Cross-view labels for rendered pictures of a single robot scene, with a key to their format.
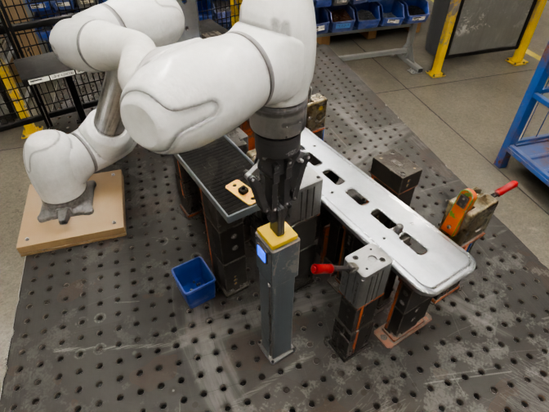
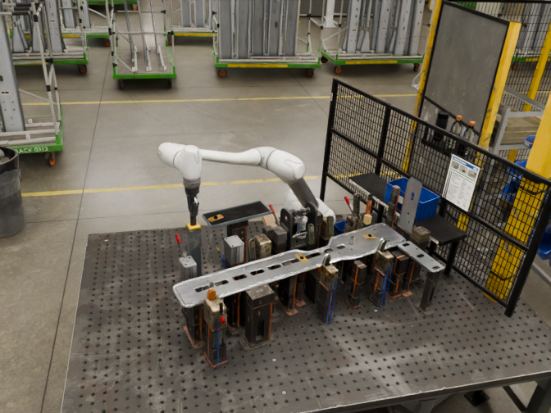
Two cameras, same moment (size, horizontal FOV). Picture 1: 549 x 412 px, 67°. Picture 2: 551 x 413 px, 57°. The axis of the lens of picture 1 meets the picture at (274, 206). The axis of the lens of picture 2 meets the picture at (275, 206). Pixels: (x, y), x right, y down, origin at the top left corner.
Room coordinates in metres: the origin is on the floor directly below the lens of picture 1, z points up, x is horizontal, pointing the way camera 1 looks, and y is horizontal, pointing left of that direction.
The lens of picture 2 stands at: (1.07, -2.25, 2.62)
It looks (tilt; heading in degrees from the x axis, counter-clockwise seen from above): 30 degrees down; 92
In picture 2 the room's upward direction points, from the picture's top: 4 degrees clockwise
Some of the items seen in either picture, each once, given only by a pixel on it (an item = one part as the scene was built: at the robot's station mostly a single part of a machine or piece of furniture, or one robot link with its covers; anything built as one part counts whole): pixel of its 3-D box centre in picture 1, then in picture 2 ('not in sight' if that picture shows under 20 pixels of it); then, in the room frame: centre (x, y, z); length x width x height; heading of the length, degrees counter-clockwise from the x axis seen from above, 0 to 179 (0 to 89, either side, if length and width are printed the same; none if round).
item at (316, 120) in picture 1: (310, 140); (326, 292); (1.31, -0.13, 0.87); 0.12 x 0.09 x 0.35; 123
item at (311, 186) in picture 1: (296, 234); (234, 271); (0.80, -0.06, 0.90); 0.13 x 0.10 x 0.41; 123
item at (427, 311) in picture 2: not in sight; (429, 289); (1.89, 0.00, 0.84); 0.11 x 0.06 x 0.29; 123
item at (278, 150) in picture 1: (277, 150); (192, 193); (0.57, -0.01, 1.35); 0.08 x 0.07 x 0.09; 123
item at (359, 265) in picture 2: not in sight; (357, 285); (1.49, -0.02, 0.84); 0.11 x 0.08 x 0.29; 123
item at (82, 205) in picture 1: (65, 199); not in sight; (1.09, 0.74, 0.77); 0.22 x 0.18 x 0.06; 14
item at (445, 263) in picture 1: (286, 136); (299, 260); (1.15, -0.04, 1.00); 1.38 x 0.22 x 0.02; 33
